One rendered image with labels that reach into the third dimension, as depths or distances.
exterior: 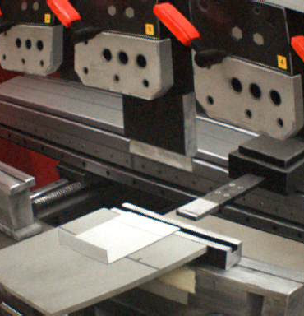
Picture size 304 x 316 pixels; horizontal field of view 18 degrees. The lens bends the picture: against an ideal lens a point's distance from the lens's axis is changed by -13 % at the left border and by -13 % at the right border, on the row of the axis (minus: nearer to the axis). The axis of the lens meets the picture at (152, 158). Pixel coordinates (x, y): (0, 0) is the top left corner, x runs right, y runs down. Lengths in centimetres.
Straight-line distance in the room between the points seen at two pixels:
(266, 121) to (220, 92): 7
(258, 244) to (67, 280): 231
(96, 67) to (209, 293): 31
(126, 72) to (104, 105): 57
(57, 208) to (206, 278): 56
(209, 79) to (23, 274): 32
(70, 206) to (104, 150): 12
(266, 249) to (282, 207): 192
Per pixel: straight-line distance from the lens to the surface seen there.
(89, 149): 172
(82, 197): 176
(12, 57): 137
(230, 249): 121
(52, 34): 128
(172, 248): 121
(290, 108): 102
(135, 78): 118
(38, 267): 117
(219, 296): 122
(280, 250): 336
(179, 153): 121
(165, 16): 106
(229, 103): 108
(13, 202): 152
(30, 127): 185
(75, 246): 121
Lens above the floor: 155
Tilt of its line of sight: 22 degrees down
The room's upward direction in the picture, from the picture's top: 3 degrees counter-clockwise
